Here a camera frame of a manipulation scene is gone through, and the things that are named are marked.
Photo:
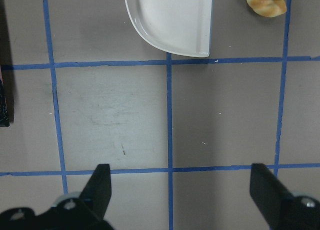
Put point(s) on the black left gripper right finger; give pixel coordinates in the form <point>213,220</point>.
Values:
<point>281,208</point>

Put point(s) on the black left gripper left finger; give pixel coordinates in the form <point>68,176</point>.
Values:
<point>78,210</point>

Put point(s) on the beige plastic dustpan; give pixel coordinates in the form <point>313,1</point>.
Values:
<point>180,27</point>

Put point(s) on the black lined trash bin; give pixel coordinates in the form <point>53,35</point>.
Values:
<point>7,80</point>

